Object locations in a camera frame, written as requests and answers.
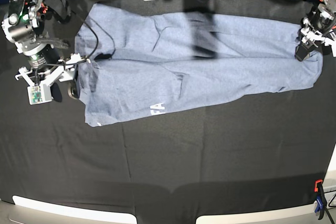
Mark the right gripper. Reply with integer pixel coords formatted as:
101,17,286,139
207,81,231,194
15,52,91,103

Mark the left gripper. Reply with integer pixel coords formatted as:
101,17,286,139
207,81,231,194
295,24,335,61

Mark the light blue t-shirt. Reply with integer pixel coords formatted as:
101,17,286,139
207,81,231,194
75,4,323,127

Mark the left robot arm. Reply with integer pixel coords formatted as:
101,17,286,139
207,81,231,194
295,0,335,61

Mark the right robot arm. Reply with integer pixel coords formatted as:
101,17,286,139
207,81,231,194
1,0,89,105

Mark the black table cloth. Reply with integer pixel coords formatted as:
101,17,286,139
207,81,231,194
0,0,336,219

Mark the clamp bottom right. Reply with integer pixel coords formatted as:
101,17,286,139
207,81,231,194
314,179,327,220

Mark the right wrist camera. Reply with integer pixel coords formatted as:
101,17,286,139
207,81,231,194
27,84,53,105

